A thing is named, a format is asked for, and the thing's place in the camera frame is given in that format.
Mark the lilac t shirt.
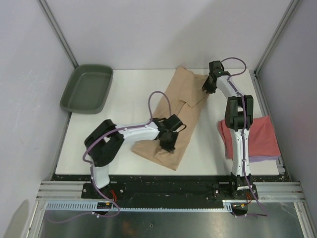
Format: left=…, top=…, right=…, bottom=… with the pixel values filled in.
left=249, top=156, right=279, bottom=163

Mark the aluminium frame post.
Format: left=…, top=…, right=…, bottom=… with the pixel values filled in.
left=254, top=0, right=302, bottom=75
left=37, top=0, right=79, bottom=68

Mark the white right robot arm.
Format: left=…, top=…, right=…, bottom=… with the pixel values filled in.
left=202, top=60, right=254, bottom=199

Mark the pink t shirt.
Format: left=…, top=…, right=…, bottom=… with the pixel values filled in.
left=217, top=116, right=281, bottom=159

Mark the beige t shirt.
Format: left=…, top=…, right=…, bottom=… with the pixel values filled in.
left=130, top=65, right=211, bottom=171

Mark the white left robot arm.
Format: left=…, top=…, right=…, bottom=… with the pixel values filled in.
left=83, top=114, right=187, bottom=198

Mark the grey plastic tray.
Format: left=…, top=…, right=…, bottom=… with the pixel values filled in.
left=60, top=64, right=113, bottom=115

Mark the grey slotted cable duct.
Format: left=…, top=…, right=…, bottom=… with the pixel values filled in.
left=45, top=200, right=247, bottom=212

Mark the left aluminium frame post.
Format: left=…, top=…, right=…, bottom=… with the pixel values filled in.
left=37, top=0, right=79, bottom=68

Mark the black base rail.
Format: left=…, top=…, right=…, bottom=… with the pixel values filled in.
left=51, top=173, right=260, bottom=209

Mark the right aluminium frame post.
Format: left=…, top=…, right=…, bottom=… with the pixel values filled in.
left=254, top=0, right=302, bottom=75

